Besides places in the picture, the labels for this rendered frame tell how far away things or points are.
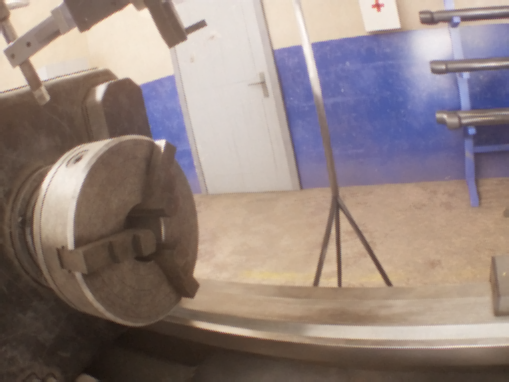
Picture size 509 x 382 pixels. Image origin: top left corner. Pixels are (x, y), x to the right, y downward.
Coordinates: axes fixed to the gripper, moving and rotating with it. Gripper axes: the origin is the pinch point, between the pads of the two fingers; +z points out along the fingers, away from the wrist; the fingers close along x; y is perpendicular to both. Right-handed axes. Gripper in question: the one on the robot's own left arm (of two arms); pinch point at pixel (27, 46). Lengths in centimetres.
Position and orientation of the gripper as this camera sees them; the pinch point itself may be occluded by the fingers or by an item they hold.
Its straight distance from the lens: 45.9
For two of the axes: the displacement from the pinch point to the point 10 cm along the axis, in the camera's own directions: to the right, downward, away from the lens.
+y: -3.6, -7.5, -5.6
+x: 2.2, 5.1, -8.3
